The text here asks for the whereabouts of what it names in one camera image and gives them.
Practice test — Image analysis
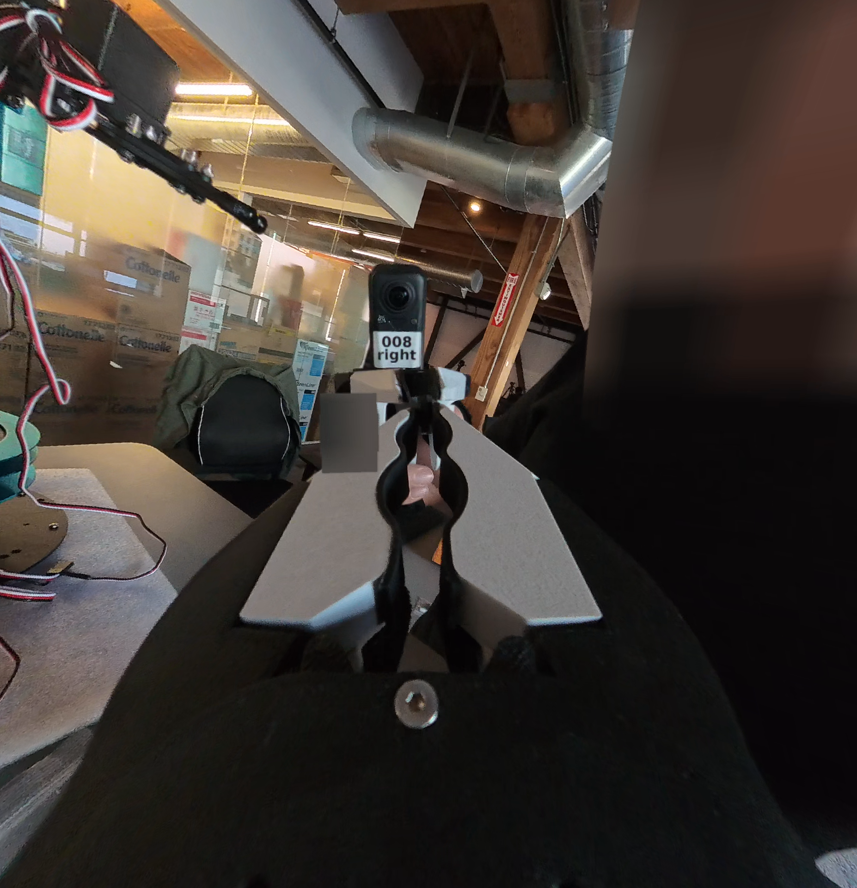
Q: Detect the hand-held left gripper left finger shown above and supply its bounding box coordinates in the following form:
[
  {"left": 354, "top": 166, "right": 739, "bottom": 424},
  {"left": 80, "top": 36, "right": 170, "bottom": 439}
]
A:
[{"left": 239, "top": 409, "right": 419, "bottom": 667}]

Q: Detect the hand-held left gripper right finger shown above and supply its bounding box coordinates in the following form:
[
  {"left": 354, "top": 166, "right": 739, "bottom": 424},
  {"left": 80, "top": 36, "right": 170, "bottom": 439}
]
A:
[{"left": 432, "top": 409, "right": 604, "bottom": 660}]

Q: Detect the blue toy robot arm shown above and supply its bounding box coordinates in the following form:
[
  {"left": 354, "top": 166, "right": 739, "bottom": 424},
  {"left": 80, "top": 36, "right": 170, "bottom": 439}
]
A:
[{"left": 0, "top": 0, "right": 269, "bottom": 577}]

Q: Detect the person's right hand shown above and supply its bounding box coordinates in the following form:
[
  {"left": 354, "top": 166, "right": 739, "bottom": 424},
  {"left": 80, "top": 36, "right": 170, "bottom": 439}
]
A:
[{"left": 405, "top": 433, "right": 449, "bottom": 506}]

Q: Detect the red white sign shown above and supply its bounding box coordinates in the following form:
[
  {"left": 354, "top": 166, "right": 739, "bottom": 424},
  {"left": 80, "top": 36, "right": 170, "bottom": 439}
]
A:
[{"left": 493, "top": 271, "right": 521, "bottom": 328}]

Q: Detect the wooden pillar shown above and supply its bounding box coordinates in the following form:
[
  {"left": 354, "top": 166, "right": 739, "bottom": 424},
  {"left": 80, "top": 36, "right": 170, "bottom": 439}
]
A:
[{"left": 463, "top": 215, "right": 564, "bottom": 431}]

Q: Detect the black office chair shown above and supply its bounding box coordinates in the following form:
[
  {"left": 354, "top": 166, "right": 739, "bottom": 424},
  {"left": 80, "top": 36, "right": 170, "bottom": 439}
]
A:
[{"left": 186, "top": 375, "right": 298, "bottom": 480}]

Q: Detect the green jacket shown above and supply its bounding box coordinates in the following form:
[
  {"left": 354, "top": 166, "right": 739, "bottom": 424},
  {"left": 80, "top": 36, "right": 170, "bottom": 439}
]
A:
[{"left": 154, "top": 345, "right": 301, "bottom": 452}]

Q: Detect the person's dark clothing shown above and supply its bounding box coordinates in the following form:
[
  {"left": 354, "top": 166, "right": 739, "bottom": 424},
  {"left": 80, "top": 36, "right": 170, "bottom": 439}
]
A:
[{"left": 484, "top": 298, "right": 857, "bottom": 888}]

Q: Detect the white foam mat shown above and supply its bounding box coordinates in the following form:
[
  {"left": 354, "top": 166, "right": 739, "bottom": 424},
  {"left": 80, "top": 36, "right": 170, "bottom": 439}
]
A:
[{"left": 0, "top": 468, "right": 180, "bottom": 774}]

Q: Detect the person's white shoe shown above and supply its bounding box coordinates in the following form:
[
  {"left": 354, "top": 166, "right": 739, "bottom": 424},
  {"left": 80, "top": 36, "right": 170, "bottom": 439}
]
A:
[{"left": 813, "top": 846, "right": 857, "bottom": 888}]

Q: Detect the silver air duct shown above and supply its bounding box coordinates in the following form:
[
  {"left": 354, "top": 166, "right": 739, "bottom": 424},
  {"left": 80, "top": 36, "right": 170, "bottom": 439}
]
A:
[{"left": 352, "top": 0, "right": 634, "bottom": 217}]

